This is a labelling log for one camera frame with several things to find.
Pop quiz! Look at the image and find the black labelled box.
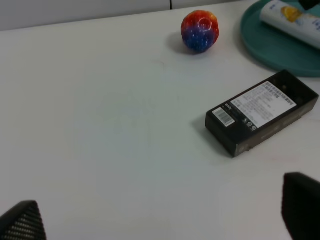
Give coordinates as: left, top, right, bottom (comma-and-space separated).
205, 70, 319, 158

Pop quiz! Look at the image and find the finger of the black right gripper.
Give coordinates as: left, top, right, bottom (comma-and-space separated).
298, 0, 320, 11

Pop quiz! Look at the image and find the teal round plate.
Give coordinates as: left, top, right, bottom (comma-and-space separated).
239, 0, 320, 78

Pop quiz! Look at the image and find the white blue shampoo bottle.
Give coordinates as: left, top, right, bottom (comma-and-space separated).
259, 0, 320, 49

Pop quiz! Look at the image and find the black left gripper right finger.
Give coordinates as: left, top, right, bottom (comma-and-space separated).
281, 172, 320, 240

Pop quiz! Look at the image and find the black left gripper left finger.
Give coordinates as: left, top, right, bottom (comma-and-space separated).
0, 200, 47, 240

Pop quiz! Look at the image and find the multicolour spiky ball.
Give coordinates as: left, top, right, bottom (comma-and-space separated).
180, 10, 220, 54

